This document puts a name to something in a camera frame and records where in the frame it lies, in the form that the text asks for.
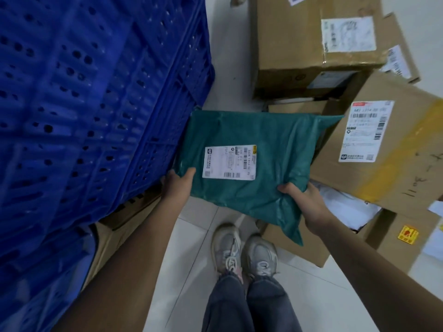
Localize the person's leg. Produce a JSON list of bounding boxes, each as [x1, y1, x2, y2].
[[245, 275, 304, 332], [202, 271, 255, 332]]

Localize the small brown box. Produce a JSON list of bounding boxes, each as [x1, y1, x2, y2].
[[256, 217, 331, 268]]

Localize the person's left grey shoe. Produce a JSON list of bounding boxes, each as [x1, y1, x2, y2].
[[211, 223, 243, 273]]

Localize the green poly mailer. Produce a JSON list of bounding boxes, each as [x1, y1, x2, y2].
[[173, 110, 344, 247]]

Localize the large cardboard box three labels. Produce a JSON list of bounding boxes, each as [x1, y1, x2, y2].
[[250, 0, 390, 100]]

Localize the person's left hand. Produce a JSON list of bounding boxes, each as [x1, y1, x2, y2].
[[160, 167, 197, 208]]

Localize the person's right grey shoe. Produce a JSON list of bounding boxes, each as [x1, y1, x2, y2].
[[241, 233, 279, 279]]

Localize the box with yellow tape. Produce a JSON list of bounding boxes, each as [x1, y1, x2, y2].
[[310, 71, 443, 218]]

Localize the person's right forearm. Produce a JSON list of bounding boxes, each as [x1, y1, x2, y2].
[[311, 217, 443, 332]]

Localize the person's grey shoe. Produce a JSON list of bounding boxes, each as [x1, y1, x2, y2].
[[241, 233, 279, 279], [211, 223, 243, 273]]

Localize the person's right hand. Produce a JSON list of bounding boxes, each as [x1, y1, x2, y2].
[[277, 182, 335, 236]]

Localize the blue plastic crate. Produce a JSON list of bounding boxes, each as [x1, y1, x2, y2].
[[0, 223, 99, 332], [0, 0, 216, 260]]

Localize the person's right leg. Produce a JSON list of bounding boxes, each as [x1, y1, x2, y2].
[[245, 275, 304, 332]]

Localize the pile of small parcels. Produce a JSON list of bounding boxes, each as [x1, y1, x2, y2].
[[268, 12, 443, 273]]

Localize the person's left leg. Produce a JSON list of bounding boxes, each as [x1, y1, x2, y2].
[[202, 271, 255, 332]]

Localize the person's left forearm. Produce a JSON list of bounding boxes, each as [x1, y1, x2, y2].
[[52, 198, 189, 332]]

